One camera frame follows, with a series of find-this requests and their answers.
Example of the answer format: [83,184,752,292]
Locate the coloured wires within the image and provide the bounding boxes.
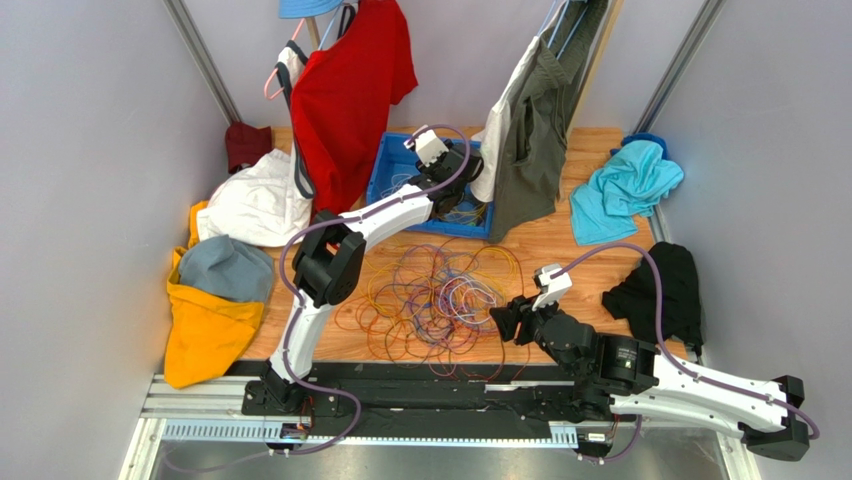
[332,238,532,382]

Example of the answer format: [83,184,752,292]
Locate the dark blue cloth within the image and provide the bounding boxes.
[609,132,671,160]

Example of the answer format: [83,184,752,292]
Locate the red t-shirt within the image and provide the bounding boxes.
[291,1,418,214]

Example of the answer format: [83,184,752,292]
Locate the coiled black cable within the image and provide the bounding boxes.
[439,196,491,228]

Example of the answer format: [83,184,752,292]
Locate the dark red cloth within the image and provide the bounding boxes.
[224,122,274,174]

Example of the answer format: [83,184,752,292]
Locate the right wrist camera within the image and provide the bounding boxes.
[532,263,573,311]

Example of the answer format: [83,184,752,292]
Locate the blue hat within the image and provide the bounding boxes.
[278,0,343,19]

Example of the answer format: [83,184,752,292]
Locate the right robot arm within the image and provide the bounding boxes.
[489,296,810,462]

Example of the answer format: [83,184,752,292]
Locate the blue divided plastic bin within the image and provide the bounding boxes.
[365,132,494,240]

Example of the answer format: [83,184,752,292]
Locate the grey-blue cloth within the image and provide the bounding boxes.
[178,235,275,303]

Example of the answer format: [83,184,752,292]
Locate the white cloth with black trim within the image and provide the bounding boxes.
[196,41,317,249]

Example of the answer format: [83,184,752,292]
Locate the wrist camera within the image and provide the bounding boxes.
[403,125,450,166]
[532,263,573,311]

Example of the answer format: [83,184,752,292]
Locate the turquoise cloth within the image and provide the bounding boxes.
[569,141,684,246]

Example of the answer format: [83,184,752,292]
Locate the metal corner rail left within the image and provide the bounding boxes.
[163,0,242,124]

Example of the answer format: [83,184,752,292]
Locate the olive green hanging garment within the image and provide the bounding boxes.
[488,1,609,243]

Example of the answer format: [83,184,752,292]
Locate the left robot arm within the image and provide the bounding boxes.
[261,140,484,412]

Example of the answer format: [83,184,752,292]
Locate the pale wire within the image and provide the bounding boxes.
[382,171,421,198]

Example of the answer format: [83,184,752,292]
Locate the wooden pole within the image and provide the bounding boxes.
[567,0,624,136]

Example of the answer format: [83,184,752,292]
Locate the pink hanger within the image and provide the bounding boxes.
[263,18,308,101]

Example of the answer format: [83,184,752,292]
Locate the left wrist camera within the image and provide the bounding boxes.
[403,125,450,166]

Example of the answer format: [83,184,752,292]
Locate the metal corner rail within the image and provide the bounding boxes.
[633,0,726,133]
[163,0,242,124]

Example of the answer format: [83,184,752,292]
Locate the metal corner rail right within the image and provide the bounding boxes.
[633,0,726,133]

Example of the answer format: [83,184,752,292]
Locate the yellow cloth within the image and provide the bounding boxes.
[164,201,266,389]

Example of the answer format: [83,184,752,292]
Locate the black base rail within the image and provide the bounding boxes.
[142,361,743,449]

